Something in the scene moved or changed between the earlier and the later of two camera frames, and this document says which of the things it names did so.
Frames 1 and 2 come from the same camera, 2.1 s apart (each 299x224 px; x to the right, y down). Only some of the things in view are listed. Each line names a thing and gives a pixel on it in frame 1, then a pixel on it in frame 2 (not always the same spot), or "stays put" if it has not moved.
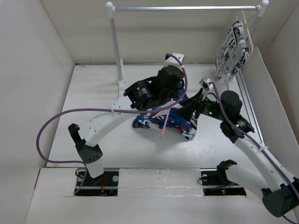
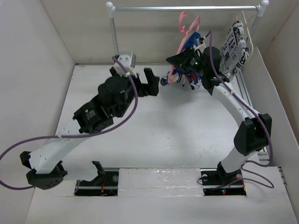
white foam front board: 161,181 stays put
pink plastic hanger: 166,121 to 183,30
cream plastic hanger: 250,40 stays put
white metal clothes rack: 261,9 stays put
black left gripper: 174,93 to 151,87
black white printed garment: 234,53 stays put
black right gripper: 195,102 to 180,60
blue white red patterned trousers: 163,119 to 194,80
